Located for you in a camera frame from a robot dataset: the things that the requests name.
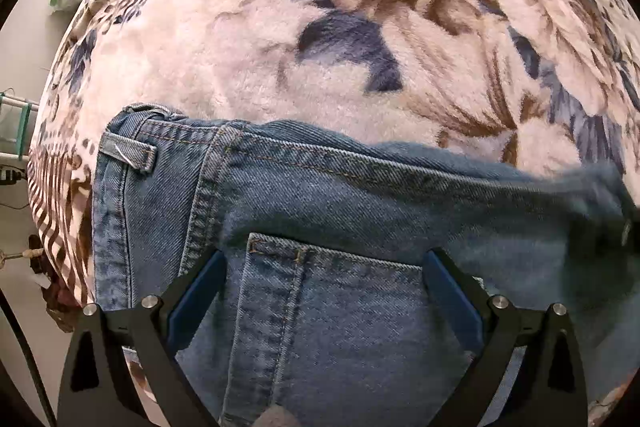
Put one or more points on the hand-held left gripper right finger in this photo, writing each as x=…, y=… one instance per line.
x=450, y=302

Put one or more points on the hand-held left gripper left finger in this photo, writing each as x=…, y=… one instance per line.
x=196, y=302

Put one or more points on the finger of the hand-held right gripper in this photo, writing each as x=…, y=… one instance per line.
x=632, y=222

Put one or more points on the blue denim pants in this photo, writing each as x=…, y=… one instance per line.
x=350, y=207

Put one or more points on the power strip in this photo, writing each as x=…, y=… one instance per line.
x=11, y=174

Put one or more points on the floral plush blanket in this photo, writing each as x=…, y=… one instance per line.
x=225, y=32

